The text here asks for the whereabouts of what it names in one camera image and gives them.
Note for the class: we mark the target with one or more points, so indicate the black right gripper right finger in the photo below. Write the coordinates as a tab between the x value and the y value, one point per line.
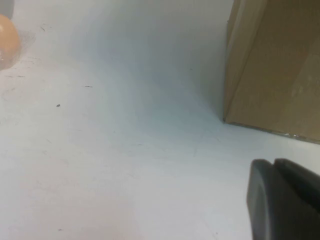
303	200

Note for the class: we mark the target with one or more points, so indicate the grey round bowl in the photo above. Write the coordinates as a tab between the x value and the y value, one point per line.
5	6

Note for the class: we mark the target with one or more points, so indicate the brown egg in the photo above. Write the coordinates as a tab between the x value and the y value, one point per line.
7	37

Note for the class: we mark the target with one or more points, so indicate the brown cardboard box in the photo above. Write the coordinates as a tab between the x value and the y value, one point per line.
272	65

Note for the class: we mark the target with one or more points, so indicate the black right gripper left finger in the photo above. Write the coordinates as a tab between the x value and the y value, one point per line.
265	205

